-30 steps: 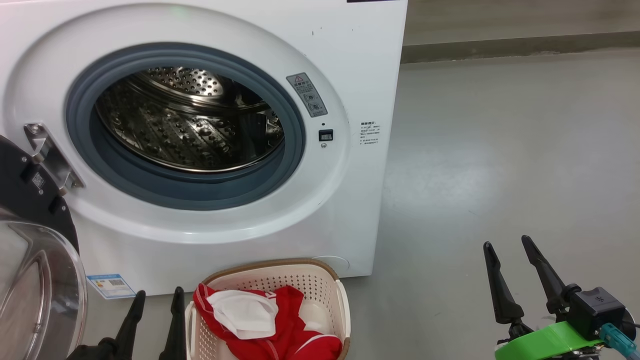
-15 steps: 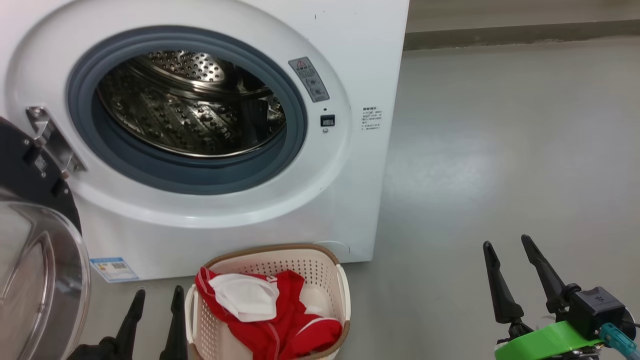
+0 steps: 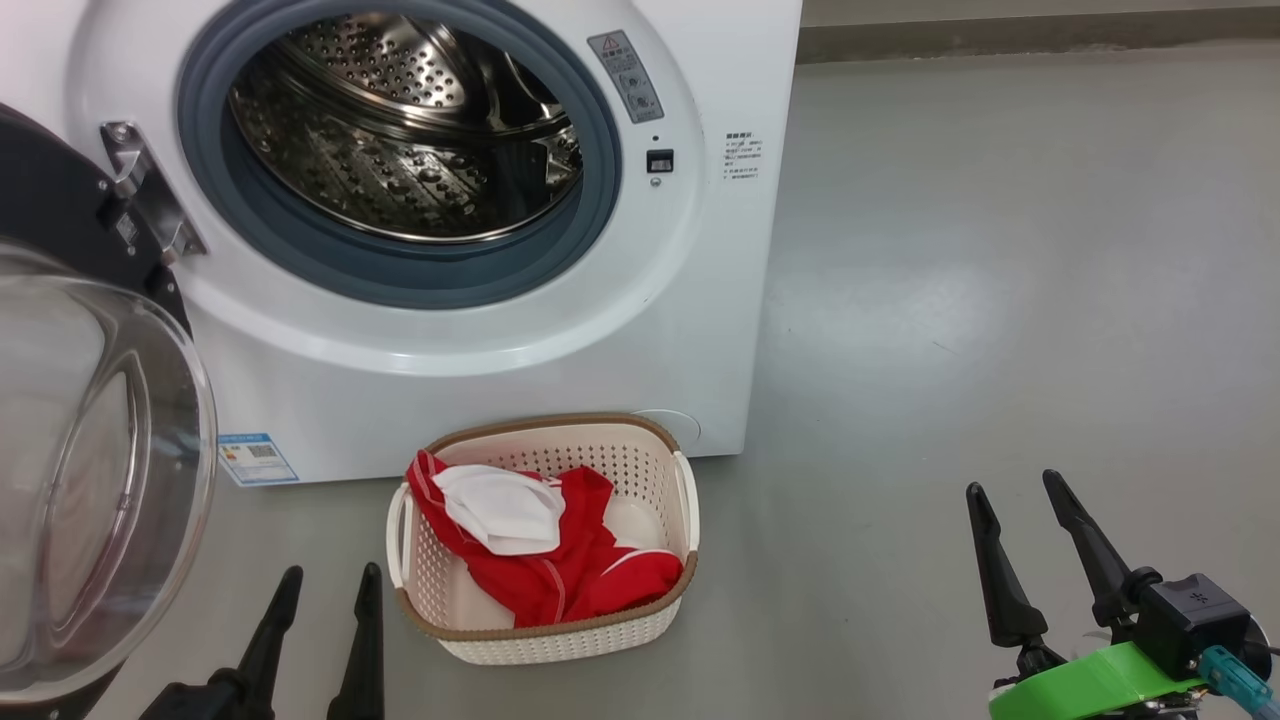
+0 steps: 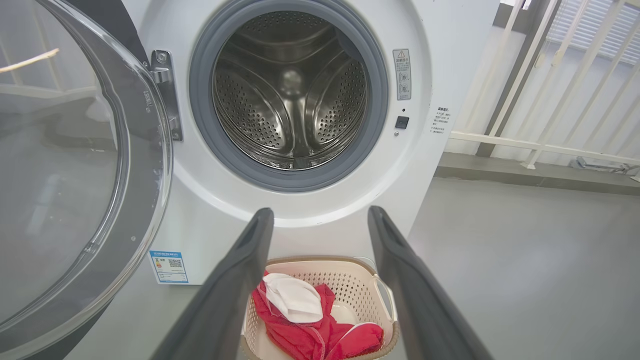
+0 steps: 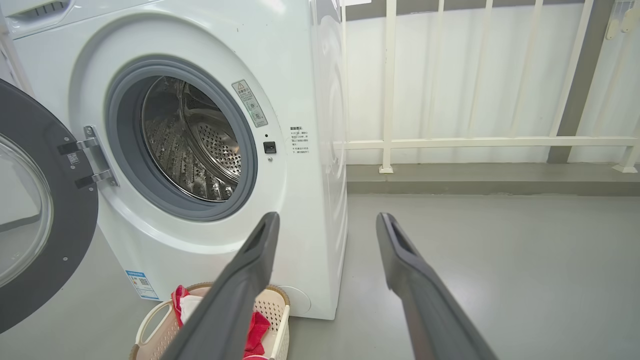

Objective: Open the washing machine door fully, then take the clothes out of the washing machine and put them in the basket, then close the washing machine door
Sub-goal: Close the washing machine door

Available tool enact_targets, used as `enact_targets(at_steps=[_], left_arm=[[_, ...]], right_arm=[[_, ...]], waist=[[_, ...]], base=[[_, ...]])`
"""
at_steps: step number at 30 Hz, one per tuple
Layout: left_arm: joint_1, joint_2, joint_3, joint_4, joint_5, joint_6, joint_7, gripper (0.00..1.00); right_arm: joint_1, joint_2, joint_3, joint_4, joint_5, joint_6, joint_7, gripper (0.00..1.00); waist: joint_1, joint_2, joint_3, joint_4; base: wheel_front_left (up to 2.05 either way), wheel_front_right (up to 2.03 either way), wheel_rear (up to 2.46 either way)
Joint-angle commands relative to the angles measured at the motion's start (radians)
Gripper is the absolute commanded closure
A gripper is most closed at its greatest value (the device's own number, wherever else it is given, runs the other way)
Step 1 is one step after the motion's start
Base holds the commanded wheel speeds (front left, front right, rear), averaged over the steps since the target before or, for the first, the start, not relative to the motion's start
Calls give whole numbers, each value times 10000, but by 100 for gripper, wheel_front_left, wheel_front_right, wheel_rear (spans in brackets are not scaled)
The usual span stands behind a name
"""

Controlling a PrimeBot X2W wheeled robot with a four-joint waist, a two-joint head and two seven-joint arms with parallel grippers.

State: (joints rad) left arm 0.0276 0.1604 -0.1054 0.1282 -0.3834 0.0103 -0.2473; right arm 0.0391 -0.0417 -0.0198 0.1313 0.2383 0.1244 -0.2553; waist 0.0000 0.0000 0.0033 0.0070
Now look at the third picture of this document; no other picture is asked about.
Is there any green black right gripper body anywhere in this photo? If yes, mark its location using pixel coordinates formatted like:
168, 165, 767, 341
988, 640, 1211, 720

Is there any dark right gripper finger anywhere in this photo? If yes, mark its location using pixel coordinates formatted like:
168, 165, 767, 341
1044, 471, 1162, 632
967, 484, 1064, 677

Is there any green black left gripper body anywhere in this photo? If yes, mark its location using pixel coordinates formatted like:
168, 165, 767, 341
140, 682, 246, 720

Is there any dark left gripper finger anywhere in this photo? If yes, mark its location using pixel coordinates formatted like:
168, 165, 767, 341
212, 567, 304, 720
328, 563, 385, 720

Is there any red garment with white trim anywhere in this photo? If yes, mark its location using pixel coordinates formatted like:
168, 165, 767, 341
405, 449, 685, 629

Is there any black round glass machine door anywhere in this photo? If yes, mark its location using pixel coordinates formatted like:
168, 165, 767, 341
0, 103, 219, 720

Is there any cream perforated laundry basket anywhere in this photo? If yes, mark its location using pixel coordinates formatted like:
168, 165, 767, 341
386, 412, 701, 666

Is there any white washing machine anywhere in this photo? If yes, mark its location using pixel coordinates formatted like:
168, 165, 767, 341
0, 0, 803, 488

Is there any grey rubber door gasket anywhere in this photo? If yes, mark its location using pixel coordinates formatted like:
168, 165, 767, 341
176, 0, 623, 311

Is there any silver door hinge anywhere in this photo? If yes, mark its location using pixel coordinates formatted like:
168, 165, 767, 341
100, 121, 208, 266

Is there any blue energy label sticker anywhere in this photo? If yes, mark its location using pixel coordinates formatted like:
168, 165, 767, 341
217, 432, 300, 487

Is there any round white filter cover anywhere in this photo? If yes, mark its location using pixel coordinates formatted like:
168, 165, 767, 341
632, 408, 702, 453

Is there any printed text notice sticker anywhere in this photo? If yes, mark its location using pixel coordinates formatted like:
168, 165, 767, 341
724, 130, 766, 183

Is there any grey warning sticker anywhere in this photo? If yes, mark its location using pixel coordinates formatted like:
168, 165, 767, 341
587, 30, 665, 125

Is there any teal right camera connector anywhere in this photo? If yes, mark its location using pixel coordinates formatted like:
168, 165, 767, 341
1198, 645, 1277, 717

